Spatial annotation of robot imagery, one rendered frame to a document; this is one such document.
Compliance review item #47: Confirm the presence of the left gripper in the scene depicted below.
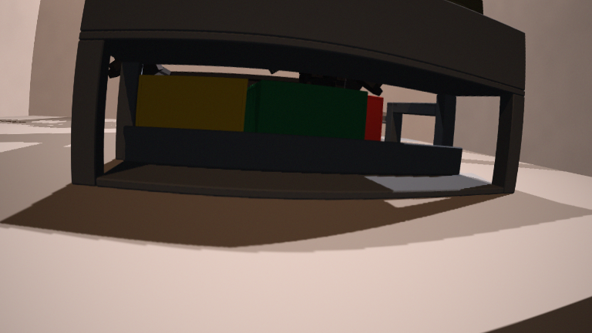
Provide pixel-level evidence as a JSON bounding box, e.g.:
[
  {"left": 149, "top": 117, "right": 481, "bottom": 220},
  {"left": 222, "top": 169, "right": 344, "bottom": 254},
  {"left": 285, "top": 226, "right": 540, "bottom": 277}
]
[{"left": 299, "top": 73, "right": 346, "bottom": 89}]

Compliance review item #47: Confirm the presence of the dark grey shelf rack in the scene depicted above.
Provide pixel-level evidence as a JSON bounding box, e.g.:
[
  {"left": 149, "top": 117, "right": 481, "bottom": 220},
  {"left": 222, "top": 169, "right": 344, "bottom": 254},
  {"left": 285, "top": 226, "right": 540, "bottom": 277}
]
[{"left": 71, "top": 0, "right": 526, "bottom": 200}]

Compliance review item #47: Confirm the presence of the green open bin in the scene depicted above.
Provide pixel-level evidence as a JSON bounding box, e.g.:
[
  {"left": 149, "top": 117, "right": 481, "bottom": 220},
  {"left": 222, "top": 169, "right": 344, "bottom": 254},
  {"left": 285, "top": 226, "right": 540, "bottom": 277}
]
[{"left": 244, "top": 80, "right": 368, "bottom": 140}]

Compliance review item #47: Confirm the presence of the red bin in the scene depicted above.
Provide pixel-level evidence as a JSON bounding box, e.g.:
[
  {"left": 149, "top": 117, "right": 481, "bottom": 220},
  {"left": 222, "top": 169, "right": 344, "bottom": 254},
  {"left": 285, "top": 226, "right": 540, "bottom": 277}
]
[{"left": 365, "top": 96, "right": 384, "bottom": 140}]

